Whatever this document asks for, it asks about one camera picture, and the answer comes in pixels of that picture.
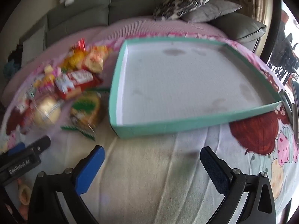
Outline grey green sofa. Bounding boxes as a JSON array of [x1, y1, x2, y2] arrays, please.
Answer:
[[12, 0, 268, 59]]

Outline grey pillow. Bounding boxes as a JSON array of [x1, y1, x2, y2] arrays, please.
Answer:
[[181, 0, 243, 23]]

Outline black door frame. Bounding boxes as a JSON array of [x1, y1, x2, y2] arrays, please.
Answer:
[[259, 0, 283, 61]]

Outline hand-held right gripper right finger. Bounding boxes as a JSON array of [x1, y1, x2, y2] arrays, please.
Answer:
[[200, 146, 277, 224]]

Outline teal cloth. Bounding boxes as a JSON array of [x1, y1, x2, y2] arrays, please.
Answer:
[[3, 59, 22, 80]]

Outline grey metal stand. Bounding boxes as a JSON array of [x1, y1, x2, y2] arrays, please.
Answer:
[[279, 89, 293, 123]]

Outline dark clothes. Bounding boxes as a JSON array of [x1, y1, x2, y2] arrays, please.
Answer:
[[7, 44, 22, 63]]

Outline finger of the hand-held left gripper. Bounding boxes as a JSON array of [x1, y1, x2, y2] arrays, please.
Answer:
[[7, 142, 26, 155], [24, 136, 51, 155]]

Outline printed cartoon blanket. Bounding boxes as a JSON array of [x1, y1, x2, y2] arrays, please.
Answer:
[[0, 34, 299, 224]]

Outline white green snack packet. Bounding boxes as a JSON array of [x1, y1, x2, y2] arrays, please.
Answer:
[[60, 87, 111, 142]]

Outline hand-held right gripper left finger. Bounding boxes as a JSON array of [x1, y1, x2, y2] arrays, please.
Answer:
[[27, 145, 105, 224]]

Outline pale green pillow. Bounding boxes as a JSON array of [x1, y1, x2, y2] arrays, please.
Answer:
[[21, 24, 47, 62]]

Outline red foil snack packet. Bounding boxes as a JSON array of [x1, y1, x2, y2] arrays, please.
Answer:
[[70, 38, 87, 52]]

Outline teal shallow cardboard box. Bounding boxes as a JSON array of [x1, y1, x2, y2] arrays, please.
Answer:
[[109, 37, 283, 139]]

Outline parked bicycles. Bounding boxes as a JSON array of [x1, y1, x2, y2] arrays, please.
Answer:
[[266, 12, 299, 85]]

